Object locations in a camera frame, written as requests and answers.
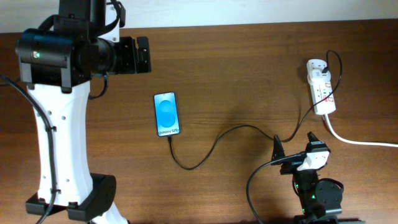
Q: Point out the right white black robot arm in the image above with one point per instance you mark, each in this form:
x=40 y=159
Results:
x=320 y=198

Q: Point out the white power strip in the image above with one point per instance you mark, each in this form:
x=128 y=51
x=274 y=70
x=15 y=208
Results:
x=322 y=96

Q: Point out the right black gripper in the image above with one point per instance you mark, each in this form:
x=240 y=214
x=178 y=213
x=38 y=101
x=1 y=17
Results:
x=290 y=165

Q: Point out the blue screen Galaxy smartphone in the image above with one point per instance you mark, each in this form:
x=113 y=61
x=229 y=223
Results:
x=166 y=114

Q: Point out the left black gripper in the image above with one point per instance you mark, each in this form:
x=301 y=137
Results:
x=129 y=64

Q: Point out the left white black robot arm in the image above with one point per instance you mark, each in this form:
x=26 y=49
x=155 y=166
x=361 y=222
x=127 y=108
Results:
x=57 y=61

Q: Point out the white USB charger adapter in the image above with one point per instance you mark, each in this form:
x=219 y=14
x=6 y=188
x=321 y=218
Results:
x=318 y=74

